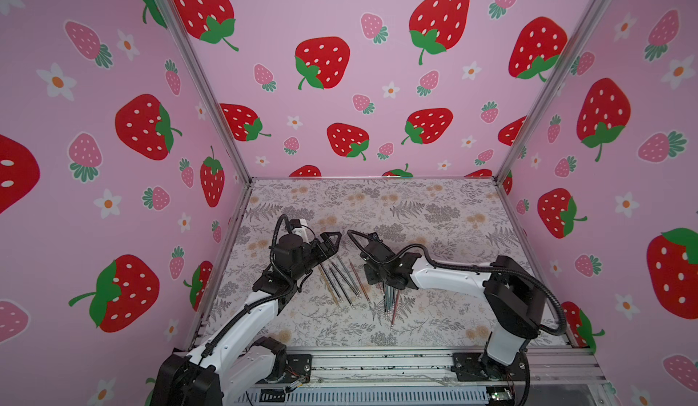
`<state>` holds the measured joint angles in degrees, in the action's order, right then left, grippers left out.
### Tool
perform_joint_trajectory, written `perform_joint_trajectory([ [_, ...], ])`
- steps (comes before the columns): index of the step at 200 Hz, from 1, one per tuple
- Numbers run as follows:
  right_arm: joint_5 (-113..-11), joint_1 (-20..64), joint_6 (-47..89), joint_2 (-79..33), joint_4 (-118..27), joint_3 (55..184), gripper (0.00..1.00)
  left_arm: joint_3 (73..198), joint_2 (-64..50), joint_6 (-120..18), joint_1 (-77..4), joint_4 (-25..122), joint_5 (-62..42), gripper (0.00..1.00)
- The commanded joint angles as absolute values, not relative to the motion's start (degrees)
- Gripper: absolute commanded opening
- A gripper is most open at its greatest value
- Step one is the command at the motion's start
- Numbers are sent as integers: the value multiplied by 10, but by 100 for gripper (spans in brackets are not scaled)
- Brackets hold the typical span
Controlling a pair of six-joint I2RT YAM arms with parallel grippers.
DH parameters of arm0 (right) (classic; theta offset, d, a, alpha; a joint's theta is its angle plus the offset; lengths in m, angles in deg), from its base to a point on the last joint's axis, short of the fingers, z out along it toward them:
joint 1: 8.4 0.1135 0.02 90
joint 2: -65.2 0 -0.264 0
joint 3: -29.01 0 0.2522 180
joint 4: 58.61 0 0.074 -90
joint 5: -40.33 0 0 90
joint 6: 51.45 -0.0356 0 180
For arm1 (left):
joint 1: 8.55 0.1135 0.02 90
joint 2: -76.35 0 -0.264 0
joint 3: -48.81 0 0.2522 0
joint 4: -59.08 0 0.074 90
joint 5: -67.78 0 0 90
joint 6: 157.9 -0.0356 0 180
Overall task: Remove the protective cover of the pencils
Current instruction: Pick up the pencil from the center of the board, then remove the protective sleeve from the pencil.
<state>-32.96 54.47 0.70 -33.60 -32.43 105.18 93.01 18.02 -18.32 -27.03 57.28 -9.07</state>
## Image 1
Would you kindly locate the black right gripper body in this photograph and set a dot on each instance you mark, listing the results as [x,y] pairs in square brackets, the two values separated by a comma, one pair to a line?
[379,256]

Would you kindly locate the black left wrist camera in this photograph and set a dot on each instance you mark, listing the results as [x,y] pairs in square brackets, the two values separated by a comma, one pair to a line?
[300,228]

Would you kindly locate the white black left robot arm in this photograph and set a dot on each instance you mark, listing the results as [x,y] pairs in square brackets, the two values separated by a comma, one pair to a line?
[232,360]

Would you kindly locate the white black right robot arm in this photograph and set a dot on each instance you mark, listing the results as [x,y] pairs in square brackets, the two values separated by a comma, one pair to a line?
[523,306]

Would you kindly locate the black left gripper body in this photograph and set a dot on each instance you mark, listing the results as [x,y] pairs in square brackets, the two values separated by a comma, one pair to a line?
[309,258]

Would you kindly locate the blue pencil with clear cap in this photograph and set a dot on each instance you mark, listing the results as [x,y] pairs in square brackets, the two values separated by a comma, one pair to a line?
[343,271]

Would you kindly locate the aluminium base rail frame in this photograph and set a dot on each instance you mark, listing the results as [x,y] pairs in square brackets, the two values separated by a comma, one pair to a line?
[557,376]

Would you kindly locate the yellow pencil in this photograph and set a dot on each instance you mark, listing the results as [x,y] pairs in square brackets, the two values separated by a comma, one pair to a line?
[329,285]

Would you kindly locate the dark blue striped pencil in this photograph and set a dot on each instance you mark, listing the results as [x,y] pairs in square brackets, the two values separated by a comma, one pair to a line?
[340,285]

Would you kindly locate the red striped pencil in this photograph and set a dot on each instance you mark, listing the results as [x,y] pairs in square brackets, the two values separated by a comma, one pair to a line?
[360,282]

